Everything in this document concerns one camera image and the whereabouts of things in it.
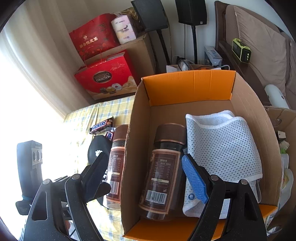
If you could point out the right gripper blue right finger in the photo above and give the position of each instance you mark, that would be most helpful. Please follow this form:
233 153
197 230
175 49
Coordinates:
197 177

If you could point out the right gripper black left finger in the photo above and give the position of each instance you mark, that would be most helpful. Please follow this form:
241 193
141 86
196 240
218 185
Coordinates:
92 185

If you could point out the black cap white characters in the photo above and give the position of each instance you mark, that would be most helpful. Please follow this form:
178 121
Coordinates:
100 144

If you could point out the brown labelled jar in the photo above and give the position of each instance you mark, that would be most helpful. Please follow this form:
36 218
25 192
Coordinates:
165 181
115 168

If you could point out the light grey mesh cloth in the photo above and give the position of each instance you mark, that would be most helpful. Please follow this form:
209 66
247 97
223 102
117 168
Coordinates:
222 143

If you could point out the Snickers bar brown wrapper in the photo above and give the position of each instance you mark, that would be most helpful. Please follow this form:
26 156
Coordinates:
102 126

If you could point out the yellow plaid table cloth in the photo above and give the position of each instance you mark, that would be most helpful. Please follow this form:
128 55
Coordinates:
72 147

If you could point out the orange cardboard box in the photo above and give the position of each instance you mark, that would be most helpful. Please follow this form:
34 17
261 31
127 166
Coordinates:
167 98

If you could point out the white sheer curtain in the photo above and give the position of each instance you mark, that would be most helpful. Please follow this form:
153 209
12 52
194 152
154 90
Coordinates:
35 39

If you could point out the red chocolate collection gift box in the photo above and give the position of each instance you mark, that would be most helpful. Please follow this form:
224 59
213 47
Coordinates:
109 77

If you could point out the open brown clutter box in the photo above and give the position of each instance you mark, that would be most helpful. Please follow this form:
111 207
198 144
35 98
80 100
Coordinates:
283 121

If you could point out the white dome device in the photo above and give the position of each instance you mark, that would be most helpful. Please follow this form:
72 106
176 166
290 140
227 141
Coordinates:
275 96

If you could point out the white box on floor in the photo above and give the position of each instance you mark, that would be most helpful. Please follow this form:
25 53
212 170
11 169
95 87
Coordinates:
212 57

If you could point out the green portable radio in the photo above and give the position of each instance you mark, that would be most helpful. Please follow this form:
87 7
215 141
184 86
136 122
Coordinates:
242 51

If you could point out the brown cardboard box behind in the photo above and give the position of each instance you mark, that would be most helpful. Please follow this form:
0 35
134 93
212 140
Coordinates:
140 52

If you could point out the red tea gift bag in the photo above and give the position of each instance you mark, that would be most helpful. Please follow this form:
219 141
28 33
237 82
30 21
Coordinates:
95 37

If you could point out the brown sofa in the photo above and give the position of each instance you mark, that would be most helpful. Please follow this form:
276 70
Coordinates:
227 30

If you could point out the beige sofa cushion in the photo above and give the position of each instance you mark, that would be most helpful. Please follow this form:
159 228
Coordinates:
268 49

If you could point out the white tissue pack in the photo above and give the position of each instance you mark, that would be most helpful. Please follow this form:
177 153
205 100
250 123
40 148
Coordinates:
123 27

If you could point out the right black speaker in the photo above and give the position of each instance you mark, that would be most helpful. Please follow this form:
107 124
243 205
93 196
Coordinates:
192 13

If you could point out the black speaker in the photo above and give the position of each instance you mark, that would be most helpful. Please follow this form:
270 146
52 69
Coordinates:
152 16
192 13

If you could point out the left black speaker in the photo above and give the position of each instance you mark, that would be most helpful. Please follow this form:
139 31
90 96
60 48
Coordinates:
152 16

